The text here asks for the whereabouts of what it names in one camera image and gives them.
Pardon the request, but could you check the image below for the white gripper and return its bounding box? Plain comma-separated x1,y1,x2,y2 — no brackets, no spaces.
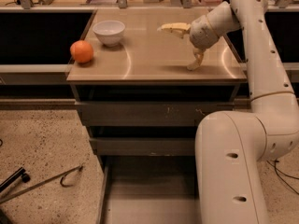
158,15,220,71

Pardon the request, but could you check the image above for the orange fruit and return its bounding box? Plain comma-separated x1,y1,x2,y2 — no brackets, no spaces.
70,40,93,63

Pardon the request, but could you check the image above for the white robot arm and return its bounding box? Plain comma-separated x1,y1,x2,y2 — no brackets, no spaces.
162,0,299,224

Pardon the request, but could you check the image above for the grey drawer cabinet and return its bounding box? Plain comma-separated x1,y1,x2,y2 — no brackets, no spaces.
64,7,249,224

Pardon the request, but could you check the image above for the top grey drawer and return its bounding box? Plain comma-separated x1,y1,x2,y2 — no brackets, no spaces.
76,102,234,127

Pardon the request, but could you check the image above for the middle grey drawer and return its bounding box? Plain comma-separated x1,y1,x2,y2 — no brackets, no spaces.
90,138,194,156

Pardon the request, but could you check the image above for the bottom grey open drawer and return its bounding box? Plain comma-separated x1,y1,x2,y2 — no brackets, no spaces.
96,156,201,224

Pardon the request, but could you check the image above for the white ceramic bowl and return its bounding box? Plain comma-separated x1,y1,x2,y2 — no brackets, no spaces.
93,21,125,47

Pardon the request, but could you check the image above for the metal hook rod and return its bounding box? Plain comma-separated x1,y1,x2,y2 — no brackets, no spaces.
0,165,83,204

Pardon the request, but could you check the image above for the black tripod leg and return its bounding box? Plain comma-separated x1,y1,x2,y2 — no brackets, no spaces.
0,167,31,193

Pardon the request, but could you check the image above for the black floor cable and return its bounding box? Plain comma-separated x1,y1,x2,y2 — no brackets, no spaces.
266,159,299,195

